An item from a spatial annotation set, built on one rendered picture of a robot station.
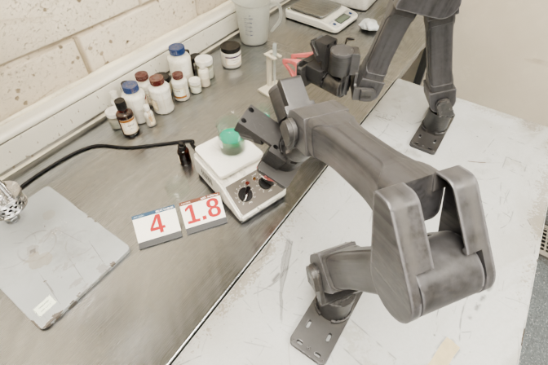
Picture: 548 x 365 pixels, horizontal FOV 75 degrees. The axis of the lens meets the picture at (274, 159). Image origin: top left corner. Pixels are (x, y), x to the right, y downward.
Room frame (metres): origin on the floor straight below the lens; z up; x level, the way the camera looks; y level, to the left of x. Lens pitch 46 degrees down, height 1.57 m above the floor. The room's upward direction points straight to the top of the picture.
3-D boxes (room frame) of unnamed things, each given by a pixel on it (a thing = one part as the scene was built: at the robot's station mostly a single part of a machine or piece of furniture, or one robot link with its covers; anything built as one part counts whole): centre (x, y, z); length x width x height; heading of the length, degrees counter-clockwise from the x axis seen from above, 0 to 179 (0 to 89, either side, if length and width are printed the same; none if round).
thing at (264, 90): (0.95, 0.00, 0.96); 0.08 x 0.08 x 0.13; 43
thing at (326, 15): (1.48, -0.20, 0.92); 0.26 x 0.19 x 0.05; 52
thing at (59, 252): (0.39, 0.47, 0.91); 0.30 x 0.20 x 0.01; 56
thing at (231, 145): (0.60, 0.09, 1.03); 0.07 x 0.06 x 0.08; 169
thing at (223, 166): (0.59, 0.11, 0.98); 0.12 x 0.12 x 0.01; 38
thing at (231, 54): (1.11, 0.15, 0.94); 0.07 x 0.07 x 0.07
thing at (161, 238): (0.43, 0.25, 0.92); 0.09 x 0.06 x 0.04; 111
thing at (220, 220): (0.46, 0.16, 0.92); 0.09 x 0.06 x 0.04; 111
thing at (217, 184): (0.57, 0.09, 0.94); 0.22 x 0.13 x 0.08; 38
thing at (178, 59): (1.00, 0.30, 0.96); 0.07 x 0.07 x 0.13
